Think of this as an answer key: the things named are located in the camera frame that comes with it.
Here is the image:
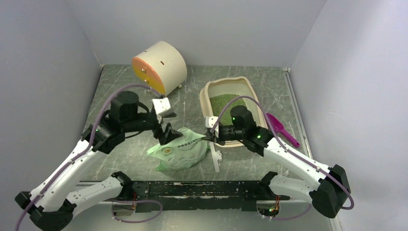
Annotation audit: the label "green cat litter bag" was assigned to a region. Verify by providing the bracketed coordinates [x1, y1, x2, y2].
[147, 128, 209, 172]

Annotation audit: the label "magenta litter scoop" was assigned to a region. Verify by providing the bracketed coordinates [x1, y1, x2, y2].
[267, 113, 300, 148]

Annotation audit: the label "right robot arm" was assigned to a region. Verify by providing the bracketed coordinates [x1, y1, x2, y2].
[206, 105, 351, 218]

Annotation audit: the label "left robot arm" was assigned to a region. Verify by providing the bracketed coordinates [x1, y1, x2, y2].
[15, 91, 182, 231]

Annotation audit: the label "green litter pellets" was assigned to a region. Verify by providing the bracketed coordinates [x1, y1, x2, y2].
[209, 93, 248, 127]

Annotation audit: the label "round beige drawer cabinet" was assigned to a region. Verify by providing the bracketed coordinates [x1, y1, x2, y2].
[132, 41, 187, 96]

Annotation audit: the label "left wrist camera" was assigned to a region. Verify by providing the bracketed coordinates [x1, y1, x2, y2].
[152, 97, 172, 122]

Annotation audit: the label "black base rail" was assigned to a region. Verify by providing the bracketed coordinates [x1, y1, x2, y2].
[117, 180, 289, 213]

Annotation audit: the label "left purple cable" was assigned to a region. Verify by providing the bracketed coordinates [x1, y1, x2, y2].
[15, 84, 165, 231]

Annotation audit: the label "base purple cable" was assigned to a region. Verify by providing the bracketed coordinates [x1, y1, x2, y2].
[111, 199, 163, 224]

